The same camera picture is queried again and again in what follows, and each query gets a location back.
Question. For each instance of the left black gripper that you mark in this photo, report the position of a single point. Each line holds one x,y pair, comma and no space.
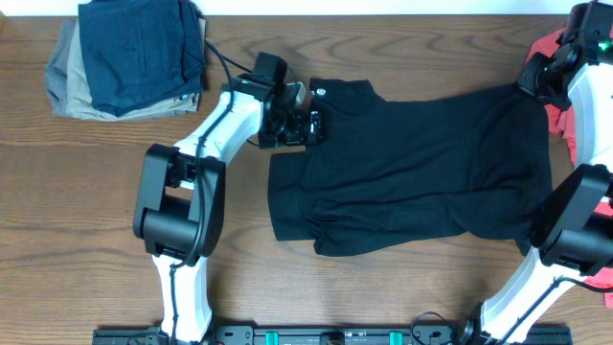
310,127

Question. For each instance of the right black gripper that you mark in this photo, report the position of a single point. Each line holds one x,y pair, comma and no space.
530,80

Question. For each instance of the black t-shirt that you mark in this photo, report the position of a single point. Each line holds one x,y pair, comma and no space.
388,172

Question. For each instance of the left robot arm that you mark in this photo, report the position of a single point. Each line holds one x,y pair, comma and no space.
181,199

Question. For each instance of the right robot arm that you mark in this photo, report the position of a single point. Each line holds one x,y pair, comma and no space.
570,240

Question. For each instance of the red t-shirt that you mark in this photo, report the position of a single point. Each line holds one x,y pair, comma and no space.
563,122

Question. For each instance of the folded navy blue garment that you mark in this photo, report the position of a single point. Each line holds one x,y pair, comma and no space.
137,53

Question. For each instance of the folded beige garment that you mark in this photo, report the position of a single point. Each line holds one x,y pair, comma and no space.
79,100

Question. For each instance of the folded grey garment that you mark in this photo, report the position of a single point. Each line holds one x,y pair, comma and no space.
55,73

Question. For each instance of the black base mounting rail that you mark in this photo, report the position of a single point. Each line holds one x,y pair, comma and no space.
423,332

